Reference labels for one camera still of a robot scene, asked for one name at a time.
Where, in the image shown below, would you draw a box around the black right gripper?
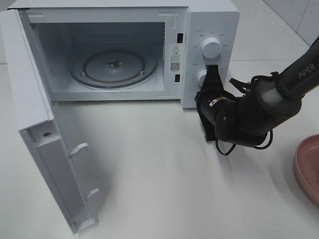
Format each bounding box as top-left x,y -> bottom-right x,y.
195,65 -> 239,142

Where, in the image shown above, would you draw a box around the pink round plate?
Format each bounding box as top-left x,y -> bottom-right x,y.
293,134 -> 319,208

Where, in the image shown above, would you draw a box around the white microwave door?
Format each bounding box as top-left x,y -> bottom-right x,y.
0,9 -> 95,233

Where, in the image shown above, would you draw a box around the lower white timer knob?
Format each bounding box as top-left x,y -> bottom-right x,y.
197,70 -> 207,87

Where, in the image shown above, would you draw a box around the upper white power knob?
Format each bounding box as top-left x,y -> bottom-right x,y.
201,36 -> 222,59

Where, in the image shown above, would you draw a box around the white microwave oven body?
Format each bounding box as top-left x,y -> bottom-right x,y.
7,0 -> 240,108

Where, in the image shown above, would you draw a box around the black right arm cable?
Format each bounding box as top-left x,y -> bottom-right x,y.
214,71 -> 280,157

